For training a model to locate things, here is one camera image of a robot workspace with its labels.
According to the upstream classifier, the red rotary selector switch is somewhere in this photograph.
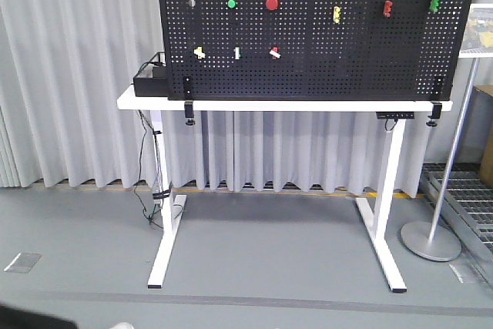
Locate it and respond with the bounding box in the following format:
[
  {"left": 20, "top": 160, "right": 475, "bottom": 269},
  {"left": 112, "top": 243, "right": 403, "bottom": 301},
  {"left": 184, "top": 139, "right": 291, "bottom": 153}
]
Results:
[{"left": 269, "top": 46, "right": 280, "bottom": 59}]

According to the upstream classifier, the yellow rotary selector switch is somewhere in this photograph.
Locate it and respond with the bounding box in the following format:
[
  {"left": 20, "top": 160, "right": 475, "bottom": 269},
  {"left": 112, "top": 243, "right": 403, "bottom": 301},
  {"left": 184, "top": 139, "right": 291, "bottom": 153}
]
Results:
[{"left": 193, "top": 46, "right": 206, "bottom": 59}]

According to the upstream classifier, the left black pegboard clamp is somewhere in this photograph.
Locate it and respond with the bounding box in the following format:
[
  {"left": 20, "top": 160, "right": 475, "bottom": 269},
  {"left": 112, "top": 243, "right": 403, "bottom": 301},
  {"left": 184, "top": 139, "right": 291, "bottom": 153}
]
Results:
[{"left": 183, "top": 76, "right": 196, "bottom": 126}]

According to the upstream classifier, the black pegboard clamp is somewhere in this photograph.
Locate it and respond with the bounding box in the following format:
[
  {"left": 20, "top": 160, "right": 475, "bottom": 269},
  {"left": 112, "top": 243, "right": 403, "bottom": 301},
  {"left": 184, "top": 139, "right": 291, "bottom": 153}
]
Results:
[
  {"left": 426, "top": 76, "right": 444, "bottom": 128},
  {"left": 183, "top": 76, "right": 196, "bottom": 126}
]

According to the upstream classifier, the black electronics box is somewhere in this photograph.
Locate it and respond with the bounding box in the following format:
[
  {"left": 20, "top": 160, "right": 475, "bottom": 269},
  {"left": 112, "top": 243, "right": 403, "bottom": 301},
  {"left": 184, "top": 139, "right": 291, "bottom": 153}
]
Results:
[{"left": 132, "top": 52, "right": 169, "bottom": 97}]

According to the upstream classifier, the black perforated pegboard panel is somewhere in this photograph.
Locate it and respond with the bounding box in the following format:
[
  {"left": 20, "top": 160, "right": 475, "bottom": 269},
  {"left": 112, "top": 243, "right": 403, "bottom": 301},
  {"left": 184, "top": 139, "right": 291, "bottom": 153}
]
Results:
[{"left": 159, "top": 0, "right": 471, "bottom": 101}]

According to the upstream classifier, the desk height control panel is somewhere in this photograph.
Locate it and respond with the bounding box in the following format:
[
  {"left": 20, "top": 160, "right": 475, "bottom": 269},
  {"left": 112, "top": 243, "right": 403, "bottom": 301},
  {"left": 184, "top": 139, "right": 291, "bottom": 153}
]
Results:
[{"left": 376, "top": 112, "right": 414, "bottom": 120}]

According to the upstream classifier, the lower red mushroom button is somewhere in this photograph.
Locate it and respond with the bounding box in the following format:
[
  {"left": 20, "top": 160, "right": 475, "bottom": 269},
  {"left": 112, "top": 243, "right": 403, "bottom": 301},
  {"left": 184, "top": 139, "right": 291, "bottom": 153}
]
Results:
[{"left": 265, "top": 0, "right": 280, "bottom": 11}]

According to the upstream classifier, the white standing desk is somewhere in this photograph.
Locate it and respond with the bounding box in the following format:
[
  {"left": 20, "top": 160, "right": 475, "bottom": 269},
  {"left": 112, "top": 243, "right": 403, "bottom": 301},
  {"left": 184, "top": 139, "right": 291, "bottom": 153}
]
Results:
[{"left": 117, "top": 86, "right": 453, "bottom": 294}]

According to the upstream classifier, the right black pegboard clamp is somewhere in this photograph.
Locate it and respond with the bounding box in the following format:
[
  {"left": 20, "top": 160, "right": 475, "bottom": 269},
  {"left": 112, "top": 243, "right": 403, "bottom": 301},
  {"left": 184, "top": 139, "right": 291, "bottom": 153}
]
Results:
[{"left": 426, "top": 76, "right": 444, "bottom": 128}]

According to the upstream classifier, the grey pleated curtain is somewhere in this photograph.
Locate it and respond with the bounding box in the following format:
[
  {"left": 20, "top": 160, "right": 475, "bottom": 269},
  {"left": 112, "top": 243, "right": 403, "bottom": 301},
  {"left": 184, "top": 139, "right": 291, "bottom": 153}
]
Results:
[{"left": 0, "top": 0, "right": 493, "bottom": 199}]

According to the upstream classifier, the silver sign stand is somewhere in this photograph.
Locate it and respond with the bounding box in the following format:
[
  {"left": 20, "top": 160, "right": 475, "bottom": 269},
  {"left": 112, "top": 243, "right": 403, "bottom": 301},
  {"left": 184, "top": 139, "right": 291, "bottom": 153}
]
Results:
[{"left": 400, "top": 58, "right": 480, "bottom": 263}]

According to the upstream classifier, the metal floor grating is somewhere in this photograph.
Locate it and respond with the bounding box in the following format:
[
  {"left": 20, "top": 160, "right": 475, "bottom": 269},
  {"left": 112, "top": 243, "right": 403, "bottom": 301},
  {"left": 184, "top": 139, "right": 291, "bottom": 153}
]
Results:
[{"left": 415, "top": 163, "right": 492, "bottom": 286}]

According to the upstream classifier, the brown cardboard box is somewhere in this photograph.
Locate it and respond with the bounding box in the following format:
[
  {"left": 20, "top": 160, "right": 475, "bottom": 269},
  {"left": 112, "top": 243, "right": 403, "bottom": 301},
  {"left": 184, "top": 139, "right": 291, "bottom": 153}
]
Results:
[{"left": 474, "top": 85, "right": 492, "bottom": 188}]

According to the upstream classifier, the poster sign board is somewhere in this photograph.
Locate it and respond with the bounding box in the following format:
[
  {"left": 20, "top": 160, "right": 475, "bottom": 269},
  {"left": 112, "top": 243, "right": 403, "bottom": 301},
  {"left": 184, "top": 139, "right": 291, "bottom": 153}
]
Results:
[{"left": 459, "top": 3, "right": 492, "bottom": 59}]

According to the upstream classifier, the green rotary selector switch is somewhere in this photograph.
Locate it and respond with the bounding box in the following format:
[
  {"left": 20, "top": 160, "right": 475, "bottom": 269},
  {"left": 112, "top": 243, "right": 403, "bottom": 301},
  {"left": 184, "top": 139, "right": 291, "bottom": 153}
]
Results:
[{"left": 234, "top": 46, "right": 241, "bottom": 60}]

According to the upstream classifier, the black hanging power cable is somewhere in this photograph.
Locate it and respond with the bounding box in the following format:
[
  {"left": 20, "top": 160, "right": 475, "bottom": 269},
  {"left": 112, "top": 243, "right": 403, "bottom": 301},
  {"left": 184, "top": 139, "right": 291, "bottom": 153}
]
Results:
[{"left": 132, "top": 109, "right": 165, "bottom": 230}]

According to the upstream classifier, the yellow toggle handle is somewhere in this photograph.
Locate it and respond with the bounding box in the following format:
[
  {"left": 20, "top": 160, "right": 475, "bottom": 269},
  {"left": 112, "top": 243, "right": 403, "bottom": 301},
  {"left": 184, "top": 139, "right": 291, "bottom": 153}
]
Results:
[{"left": 333, "top": 6, "right": 341, "bottom": 24}]

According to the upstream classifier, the red toggle handle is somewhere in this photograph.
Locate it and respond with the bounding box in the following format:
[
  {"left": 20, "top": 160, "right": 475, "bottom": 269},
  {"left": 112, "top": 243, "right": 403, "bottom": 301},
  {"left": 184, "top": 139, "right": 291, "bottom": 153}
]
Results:
[{"left": 383, "top": 0, "right": 393, "bottom": 18}]

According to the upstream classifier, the green toggle handle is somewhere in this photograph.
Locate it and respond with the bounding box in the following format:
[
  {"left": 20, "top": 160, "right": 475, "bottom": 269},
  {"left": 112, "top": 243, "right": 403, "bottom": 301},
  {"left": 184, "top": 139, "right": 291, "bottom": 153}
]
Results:
[{"left": 428, "top": 0, "right": 441, "bottom": 13}]

